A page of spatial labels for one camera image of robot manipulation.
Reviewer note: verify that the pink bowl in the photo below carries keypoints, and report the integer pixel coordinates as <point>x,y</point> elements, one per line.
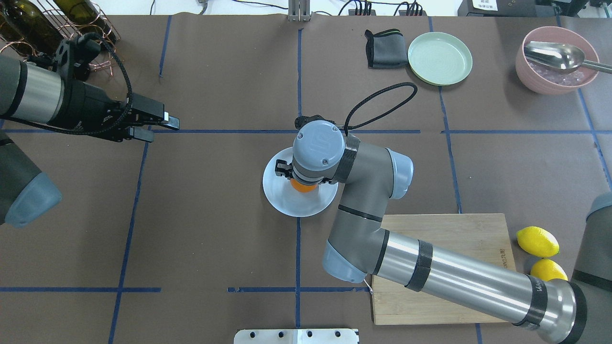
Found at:
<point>550,81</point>

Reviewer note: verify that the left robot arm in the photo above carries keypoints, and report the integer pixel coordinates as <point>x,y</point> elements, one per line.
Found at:
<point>54,101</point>

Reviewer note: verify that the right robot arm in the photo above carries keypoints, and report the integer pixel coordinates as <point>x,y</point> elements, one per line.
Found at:
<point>577,311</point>

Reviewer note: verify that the mint green plate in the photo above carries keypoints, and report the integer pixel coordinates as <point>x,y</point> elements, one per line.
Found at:
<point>439,58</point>

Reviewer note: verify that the black folded cloth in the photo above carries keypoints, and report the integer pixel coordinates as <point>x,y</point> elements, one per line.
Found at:
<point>386,50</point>

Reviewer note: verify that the metal scoop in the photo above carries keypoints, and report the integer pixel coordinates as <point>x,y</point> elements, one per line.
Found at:
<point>561,56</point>

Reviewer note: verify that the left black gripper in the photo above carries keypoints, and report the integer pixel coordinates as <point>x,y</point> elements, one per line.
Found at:
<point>85,106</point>

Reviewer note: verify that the wooden cutting board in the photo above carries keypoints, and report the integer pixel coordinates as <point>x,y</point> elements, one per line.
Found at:
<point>481,236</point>

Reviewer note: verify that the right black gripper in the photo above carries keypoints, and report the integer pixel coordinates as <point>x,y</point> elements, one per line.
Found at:
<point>283,168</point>

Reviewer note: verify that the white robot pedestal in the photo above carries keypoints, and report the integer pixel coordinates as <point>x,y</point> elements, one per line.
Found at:
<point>297,336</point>

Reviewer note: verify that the dark glass wine bottle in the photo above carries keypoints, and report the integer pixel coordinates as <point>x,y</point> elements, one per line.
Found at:
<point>30,22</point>

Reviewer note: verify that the light blue plate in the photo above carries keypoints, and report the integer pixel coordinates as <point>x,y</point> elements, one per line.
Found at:
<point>288,200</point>

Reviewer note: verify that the orange fruit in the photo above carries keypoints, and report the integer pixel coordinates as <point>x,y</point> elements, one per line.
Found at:
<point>301,187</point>

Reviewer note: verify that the yellow lemon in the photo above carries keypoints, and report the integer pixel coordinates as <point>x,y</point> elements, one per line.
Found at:
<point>538,242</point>
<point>547,270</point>

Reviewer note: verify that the aluminium frame post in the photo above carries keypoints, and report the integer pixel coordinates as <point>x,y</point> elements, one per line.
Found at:
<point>299,11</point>

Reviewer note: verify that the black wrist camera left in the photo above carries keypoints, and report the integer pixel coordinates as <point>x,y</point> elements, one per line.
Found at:
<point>73,57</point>

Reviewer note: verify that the copper wire bottle rack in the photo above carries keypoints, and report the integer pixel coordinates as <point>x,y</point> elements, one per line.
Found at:
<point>103,42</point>

